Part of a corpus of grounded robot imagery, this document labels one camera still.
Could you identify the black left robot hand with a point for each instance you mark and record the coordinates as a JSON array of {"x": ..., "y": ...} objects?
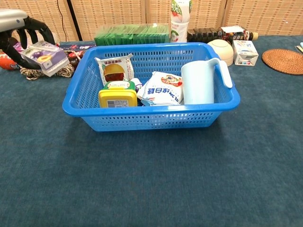
[{"x": 7, "y": 45}]

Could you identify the purple taro snack box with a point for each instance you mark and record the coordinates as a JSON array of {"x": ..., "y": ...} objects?
[{"x": 47, "y": 59}]

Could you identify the light blue plastic pitcher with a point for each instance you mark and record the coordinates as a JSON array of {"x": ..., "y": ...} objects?
[{"x": 197, "y": 82}]

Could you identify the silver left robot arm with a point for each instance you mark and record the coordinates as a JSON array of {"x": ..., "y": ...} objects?
[{"x": 10, "y": 20}]

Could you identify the dark blue snack packet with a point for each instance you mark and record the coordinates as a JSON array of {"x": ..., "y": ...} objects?
[{"x": 75, "y": 45}]

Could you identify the green plastic box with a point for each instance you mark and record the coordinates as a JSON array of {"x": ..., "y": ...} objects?
[{"x": 132, "y": 35}]

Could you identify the small white carton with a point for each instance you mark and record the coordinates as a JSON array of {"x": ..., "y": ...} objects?
[{"x": 245, "y": 53}]

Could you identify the woven folding screen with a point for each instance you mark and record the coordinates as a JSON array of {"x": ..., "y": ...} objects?
[{"x": 106, "y": 14}]

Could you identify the white snack packet bun picture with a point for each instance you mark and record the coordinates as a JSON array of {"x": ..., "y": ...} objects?
[{"x": 113, "y": 69}]

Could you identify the green rimmed white tub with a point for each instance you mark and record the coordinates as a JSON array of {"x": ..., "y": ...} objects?
[{"x": 117, "y": 84}]

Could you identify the yellow lidded plastic container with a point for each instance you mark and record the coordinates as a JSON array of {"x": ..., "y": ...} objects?
[{"x": 117, "y": 95}]

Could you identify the small purple white packet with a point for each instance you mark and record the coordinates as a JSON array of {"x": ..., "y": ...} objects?
[{"x": 137, "y": 84}]

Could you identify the white sugar bag blue print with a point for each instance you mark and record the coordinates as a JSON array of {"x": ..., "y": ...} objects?
[{"x": 161, "y": 92}]

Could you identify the blue plastic perforated basket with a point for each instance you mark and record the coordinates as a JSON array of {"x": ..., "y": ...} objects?
[{"x": 151, "y": 123}]

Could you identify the white drink bottle peach label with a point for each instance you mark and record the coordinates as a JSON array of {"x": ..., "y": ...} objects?
[{"x": 181, "y": 21}]

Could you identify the teal tablecloth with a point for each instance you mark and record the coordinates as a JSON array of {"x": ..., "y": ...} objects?
[{"x": 151, "y": 177}]

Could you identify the dark sauce bottle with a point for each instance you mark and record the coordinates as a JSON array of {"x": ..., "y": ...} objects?
[{"x": 203, "y": 34}]

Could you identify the cream upturned bowl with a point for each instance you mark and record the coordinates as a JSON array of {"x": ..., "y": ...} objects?
[{"x": 221, "y": 48}]

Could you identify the round woven rattan coaster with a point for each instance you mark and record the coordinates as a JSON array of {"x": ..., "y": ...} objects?
[{"x": 282, "y": 62}]

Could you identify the pale blue beige item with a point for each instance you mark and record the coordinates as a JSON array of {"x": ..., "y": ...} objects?
[{"x": 300, "y": 48}]

